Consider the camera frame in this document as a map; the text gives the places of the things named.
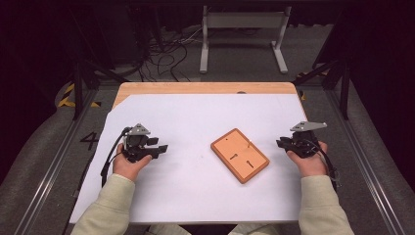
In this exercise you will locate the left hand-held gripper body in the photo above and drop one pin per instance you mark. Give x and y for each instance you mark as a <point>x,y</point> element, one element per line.
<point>137,141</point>

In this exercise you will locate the person's legs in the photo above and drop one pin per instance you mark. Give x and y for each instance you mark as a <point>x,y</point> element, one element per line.
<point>257,230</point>

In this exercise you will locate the grey metal stand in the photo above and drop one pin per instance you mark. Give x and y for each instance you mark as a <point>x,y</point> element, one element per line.
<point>244,21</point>

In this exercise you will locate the aluminium floor rail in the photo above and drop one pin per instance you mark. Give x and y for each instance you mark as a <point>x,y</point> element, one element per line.
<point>362,163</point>
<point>55,163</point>

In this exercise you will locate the black metal stand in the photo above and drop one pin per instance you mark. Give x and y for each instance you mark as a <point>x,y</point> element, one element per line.
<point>342,84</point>
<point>78,88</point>

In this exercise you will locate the yellow black hazard tape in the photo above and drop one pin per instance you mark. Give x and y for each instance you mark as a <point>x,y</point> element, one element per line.
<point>67,99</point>

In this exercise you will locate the person's left hand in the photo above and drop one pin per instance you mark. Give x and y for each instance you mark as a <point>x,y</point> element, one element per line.
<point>125,166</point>

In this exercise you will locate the white paper sheet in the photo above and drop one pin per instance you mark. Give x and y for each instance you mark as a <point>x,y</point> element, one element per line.
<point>195,182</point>

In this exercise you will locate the person's right hand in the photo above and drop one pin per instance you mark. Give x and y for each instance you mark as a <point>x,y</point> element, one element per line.
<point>310,164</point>

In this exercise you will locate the wooden photo frame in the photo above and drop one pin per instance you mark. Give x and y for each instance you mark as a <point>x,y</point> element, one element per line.
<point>239,156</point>

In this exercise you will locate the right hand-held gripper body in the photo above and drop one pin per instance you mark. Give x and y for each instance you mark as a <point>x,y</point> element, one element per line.
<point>303,143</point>

